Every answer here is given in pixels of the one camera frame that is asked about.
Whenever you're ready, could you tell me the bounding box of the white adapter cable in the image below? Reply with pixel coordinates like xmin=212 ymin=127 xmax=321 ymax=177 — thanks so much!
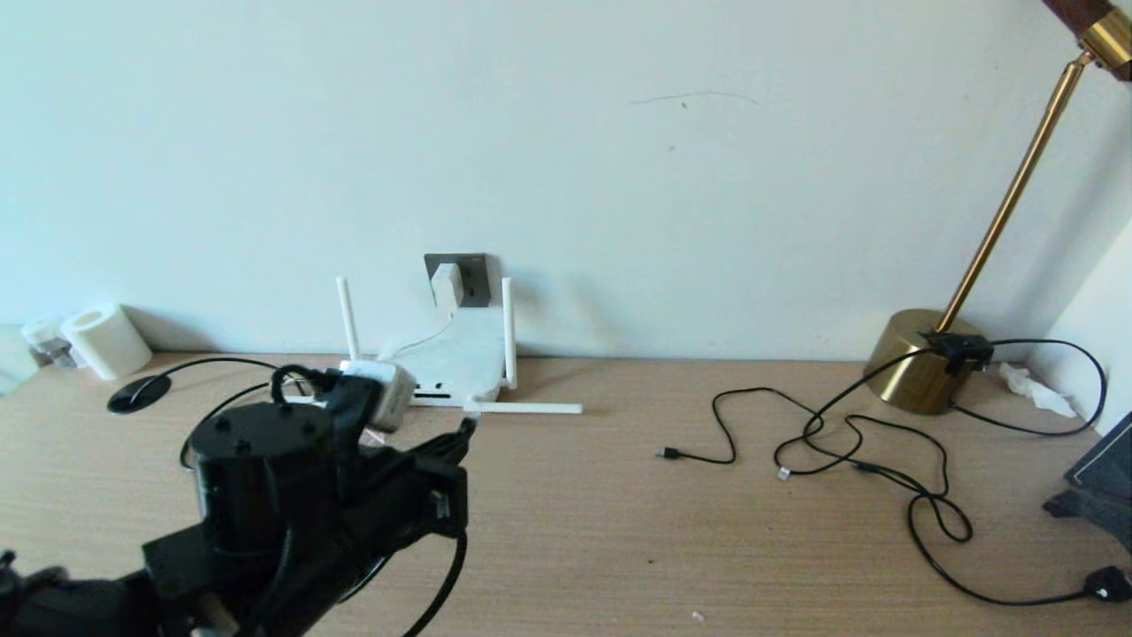
xmin=389 ymin=310 xmax=456 ymax=359

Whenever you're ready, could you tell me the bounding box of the white power adapter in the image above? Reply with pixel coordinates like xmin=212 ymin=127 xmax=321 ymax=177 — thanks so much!
xmin=431 ymin=263 xmax=464 ymax=311

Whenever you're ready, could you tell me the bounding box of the white wifi router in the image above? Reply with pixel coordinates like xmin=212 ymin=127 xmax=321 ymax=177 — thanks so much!
xmin=336 ymin=277 xmax=585 ymax=415

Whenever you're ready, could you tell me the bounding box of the black oval desk grommet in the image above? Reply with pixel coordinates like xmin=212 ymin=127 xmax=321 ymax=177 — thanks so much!
xmin=108 ymin=374 xmax=174 ymax=414

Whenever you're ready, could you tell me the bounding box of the white paper roll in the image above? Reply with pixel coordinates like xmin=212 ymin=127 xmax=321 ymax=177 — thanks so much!
xmin=62 ymin=303 xmax=153 ymax=381

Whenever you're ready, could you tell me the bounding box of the small clear jar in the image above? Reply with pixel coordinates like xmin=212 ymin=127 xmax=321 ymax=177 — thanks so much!
xmin=23 ymin=318 xmax=79 ymax=370

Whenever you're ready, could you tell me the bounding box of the translucent plastic object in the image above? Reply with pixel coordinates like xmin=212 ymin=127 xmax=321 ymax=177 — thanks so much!
xmin=0 ymin=326 xmax=41 ymax=395

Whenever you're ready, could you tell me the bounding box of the brass desk lamp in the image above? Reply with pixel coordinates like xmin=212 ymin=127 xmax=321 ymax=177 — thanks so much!
xmin=862 ymin=0 xmax=1132 ymax=417

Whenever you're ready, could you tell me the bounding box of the crumpled white tissue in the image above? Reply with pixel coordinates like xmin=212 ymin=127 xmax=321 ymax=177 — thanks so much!
xmin=997 ymin=364 xmax=1075 ymax=419

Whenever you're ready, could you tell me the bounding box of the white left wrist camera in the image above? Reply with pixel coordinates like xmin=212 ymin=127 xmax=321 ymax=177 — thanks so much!
xmin=339 ymin=358 xmax=417 ymax=433

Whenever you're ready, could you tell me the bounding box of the black left camera cable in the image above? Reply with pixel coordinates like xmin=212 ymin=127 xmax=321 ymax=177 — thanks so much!
xmin=265 ymin=365 xmax=468 ymax=637

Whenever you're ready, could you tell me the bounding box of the grey wall socket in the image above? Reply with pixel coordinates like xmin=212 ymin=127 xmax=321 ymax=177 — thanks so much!
xmin=424 ymin=254 xmax=490 ymax=308

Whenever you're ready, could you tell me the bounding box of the thin black usb cable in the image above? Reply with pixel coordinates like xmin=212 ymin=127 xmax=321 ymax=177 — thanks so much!
xmin=655 ymin=388 xmax=974 ymax=542

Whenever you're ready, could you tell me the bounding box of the black inline cord switch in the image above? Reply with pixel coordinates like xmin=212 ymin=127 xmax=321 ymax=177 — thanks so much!
xmin=917 ymin=332 xmax=991 ymax=377

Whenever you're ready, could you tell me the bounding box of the black lamp power cord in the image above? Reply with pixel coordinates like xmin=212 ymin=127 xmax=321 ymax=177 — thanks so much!
xmin=800 ymin=340 xmax=1132 ymax=607

